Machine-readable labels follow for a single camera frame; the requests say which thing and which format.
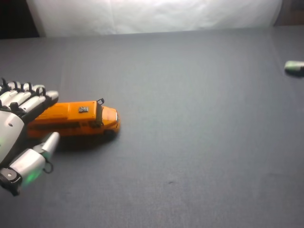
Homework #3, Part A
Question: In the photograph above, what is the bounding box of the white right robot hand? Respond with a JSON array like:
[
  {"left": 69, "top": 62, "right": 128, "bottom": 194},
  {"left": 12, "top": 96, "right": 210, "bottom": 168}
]
[{"left": 284, "top": 60, "right": 304, "bottom": 77}]

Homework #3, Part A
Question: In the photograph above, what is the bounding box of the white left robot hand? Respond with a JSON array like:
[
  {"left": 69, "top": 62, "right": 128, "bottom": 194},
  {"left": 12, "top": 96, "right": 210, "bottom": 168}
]
[{"left": 0, "top": 77, "right": 60, "bottom": 197}]

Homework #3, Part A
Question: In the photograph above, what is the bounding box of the yellow toy school bus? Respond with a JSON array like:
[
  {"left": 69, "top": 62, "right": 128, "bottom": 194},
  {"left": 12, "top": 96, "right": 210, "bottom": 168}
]
[{"left": 26, "top": 97, "right": 121, "bottom": 138}]

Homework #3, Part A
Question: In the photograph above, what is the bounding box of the grey table cloth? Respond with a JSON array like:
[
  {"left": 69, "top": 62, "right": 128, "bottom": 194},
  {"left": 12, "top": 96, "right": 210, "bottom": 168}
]
[{"left": 0, "top": 25, "right": 304, "bottom": 228}]

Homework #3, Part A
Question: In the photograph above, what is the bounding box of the white backdrop sheet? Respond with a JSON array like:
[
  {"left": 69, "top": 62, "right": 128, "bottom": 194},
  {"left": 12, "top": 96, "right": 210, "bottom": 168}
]
[{"left": 25, "top": 0, "right": 284, "bottom": 38}]

